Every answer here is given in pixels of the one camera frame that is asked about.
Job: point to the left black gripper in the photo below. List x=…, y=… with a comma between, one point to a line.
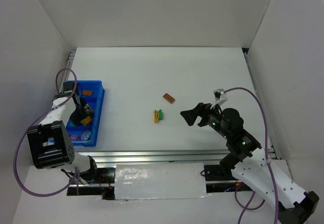
x=82, y=110

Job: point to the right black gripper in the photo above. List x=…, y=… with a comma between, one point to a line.
x=202, y=115

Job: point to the yellow oval lego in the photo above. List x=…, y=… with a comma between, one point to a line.
x=87, y=121

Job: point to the brown lego plate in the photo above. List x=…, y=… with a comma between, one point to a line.
x=88, y=93
x=169, y=98

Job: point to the purple oval lego with print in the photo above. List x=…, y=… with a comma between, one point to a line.
x=85, y=135

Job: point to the purple printed lego brick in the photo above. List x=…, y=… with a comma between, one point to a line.
x=74, y=137

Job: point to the green lego plate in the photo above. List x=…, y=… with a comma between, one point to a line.
x=160, y=114

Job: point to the yellow striped lego brick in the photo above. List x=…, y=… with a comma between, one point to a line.
x=155, y=116

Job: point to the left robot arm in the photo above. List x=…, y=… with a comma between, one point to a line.
x=50, y=144

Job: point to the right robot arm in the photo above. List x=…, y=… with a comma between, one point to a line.
x=247, y=163

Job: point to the blue compartment bin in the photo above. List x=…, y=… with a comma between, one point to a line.
x=95, y=101

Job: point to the white foil panel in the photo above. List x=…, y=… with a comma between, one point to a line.
x=159, y=181

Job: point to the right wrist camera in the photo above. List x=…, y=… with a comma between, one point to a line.
x=220, y=97

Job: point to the aluminium frame rail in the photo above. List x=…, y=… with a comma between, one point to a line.
x=112, y=158

